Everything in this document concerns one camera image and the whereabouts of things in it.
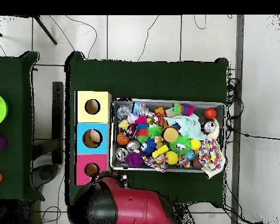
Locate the shallow clear mesh bin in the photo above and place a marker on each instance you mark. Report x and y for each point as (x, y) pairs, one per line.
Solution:
(199, 106)

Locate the small toy basketball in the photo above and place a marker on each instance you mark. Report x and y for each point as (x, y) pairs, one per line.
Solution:
(122, 138)

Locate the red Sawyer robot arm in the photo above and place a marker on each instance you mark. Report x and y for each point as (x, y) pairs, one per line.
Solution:
(135, 207)

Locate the dark green tablecloth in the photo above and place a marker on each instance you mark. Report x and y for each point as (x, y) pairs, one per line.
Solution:
(149, 79)
(11, 77)

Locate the mint green cloth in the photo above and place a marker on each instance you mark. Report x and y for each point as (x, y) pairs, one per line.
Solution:
(189, 126)

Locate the orange ball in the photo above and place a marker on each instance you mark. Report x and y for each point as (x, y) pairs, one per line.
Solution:
(210, 113)

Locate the black tripod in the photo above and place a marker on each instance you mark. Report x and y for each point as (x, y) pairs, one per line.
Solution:
(45, 30)

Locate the crushed clear plastic bottle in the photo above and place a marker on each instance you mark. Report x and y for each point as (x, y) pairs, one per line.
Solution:
(140, 108)

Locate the colourful dotted cloth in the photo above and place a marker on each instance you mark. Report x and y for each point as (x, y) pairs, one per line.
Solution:
(211, 156)

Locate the black soda can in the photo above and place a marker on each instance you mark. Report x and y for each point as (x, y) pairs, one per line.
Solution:
(208, 127)

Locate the purple spiky toy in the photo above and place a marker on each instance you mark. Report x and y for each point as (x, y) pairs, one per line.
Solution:
(133, 159)

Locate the green fuzzy toy with eyes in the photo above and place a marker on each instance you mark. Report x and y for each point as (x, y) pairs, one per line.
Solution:
(180, 144)

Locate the toy hamburger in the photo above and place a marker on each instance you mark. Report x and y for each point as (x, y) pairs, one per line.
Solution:
(170, 134)

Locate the rainbow fuzzy caterpillar toy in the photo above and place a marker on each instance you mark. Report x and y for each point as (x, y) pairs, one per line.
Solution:
(182, 108)

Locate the wooden box with three holes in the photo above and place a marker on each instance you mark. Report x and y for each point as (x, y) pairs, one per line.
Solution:
(93, 95)

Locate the crushed red soda can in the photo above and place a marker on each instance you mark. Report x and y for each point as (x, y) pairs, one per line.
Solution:
(130, 129)

